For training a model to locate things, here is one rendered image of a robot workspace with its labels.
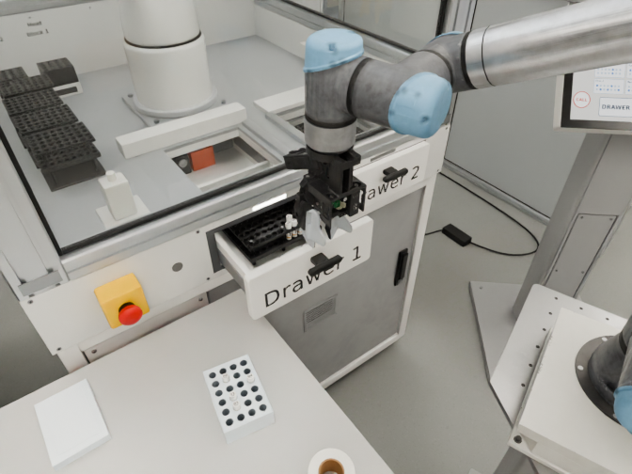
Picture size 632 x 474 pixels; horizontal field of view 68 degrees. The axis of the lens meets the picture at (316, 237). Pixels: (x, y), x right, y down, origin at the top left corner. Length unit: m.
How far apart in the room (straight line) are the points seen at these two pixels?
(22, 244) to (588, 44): 0.79
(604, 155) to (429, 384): 0.94
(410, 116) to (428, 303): 1.54
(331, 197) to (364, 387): 1.16
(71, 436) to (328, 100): 0.66
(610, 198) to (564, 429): 0.95
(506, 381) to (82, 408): 0.74
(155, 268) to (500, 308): 1.50
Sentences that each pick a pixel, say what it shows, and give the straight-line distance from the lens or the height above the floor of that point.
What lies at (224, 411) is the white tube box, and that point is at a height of 0.79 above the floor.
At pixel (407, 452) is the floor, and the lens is 1.68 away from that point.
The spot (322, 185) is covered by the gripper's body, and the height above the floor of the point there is 1.10.
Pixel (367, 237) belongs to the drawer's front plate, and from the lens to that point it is 0.96.
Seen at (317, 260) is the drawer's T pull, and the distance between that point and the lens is 0.86.
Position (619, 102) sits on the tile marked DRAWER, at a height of 1.01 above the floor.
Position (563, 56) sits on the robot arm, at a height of 1.32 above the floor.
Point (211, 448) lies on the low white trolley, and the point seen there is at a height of 0.76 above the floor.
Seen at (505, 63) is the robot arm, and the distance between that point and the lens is 0.65.
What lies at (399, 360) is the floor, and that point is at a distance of 1.85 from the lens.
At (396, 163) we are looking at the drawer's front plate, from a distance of 1.15.
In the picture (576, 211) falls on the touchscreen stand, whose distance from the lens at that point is 1.65.
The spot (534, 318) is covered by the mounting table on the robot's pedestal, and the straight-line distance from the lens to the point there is 1.07.
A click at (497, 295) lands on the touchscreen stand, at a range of 2.12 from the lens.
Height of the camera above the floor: 1.51
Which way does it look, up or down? 41 degrees down
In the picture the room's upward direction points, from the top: straight up
